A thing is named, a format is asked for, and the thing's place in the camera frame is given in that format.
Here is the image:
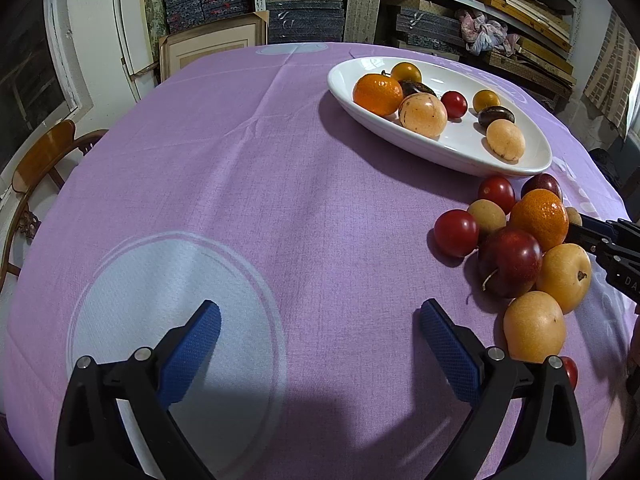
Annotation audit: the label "small dark red plum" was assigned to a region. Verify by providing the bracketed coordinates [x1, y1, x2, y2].
[521, 173, 563, 203]

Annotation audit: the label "mandarin orange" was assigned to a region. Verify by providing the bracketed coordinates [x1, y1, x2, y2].
[509, 188, 570, 252]
[353, 72, 404, 117]

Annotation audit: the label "light wooden chair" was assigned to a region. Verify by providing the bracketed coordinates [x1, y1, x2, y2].
[0, 120, 108, 291]

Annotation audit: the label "stack of yellow wooden boxes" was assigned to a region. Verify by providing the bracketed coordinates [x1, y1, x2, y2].
[475, 0, 578, 88]

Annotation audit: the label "large dark red plum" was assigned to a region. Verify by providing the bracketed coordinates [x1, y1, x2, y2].
[477, 227, 544, 299]

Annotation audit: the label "black bag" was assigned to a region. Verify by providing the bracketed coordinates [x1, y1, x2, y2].
[587, 147, 623, 191]

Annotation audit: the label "white board panel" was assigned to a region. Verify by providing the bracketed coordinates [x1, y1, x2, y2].
[112, 0, 163, 103]

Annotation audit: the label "stack of dark grey boxes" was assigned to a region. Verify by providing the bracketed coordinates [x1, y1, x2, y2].
[265, 0, 346, 43]
[395, 6, 468, 53]

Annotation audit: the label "yellow passion fruit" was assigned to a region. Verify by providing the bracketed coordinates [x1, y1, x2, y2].
[536, 243, 593, 315]
[486, 119, 526, 163]
[398, 94, 448, 139]
[503, 290, 567, 364]

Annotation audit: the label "white framed sliding window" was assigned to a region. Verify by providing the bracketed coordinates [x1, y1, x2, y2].
[0, 0, 96, 171]

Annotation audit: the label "upright woven boxes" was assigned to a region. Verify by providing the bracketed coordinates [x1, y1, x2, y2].
[344, 0, 381, 45]

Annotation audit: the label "small yellow-orange round fruit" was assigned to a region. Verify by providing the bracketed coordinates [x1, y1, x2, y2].
[472, 89, 501, 113]

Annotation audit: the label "crumpled cloth bundle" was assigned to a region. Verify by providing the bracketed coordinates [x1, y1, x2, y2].
[459, 9, 521, 56]

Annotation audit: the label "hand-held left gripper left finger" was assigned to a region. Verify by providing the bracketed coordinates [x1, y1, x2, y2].
[54, 300, 222, 480]

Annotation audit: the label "red cherry tomato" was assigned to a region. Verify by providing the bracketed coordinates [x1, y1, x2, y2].
[433, 209, 480, 258]
[559, 356, 579, 392]
[477, 175, 516, 214]
[440, 91, 469, 119]

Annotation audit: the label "brick patterned sheet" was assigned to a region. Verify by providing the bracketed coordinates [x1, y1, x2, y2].
[582, 10, 640, 136]

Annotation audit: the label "wooden picture frame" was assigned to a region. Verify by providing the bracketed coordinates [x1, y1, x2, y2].
[159, 10, 271, 83]

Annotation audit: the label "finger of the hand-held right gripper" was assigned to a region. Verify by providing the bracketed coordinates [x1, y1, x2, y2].
[582, 216, 640, 243]
[566, 225, 613, 256]

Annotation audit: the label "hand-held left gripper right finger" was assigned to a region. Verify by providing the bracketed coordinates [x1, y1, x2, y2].
[419, 298, 588, 480]

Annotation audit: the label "white oval plate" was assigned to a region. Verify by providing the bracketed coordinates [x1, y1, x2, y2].
[327, 56, 552, 177]

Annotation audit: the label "small orange kumquat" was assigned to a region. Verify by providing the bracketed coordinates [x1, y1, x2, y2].
[390, 61, 422, 85]

